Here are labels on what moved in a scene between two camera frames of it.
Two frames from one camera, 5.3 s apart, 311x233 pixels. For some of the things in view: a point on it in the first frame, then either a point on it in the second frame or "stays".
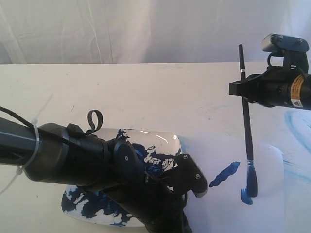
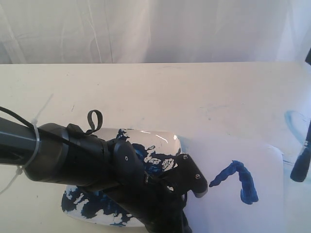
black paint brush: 251,178 → 299,172
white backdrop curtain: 34,32 stays
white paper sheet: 225,206 stays
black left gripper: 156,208 stays
